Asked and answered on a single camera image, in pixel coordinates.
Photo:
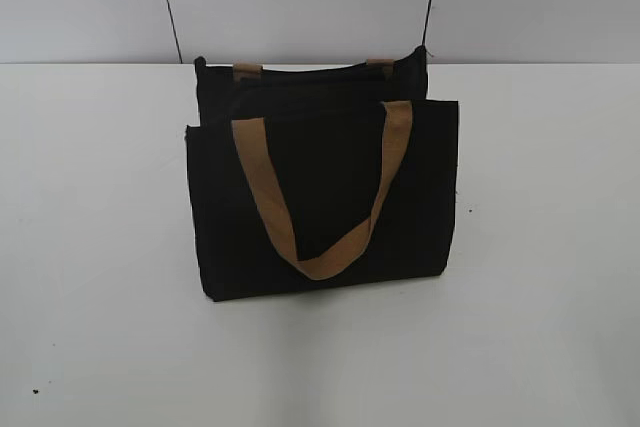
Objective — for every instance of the black tote bag tan handles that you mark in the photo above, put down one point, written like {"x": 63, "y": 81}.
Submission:
{"x": 308, "y": 180}

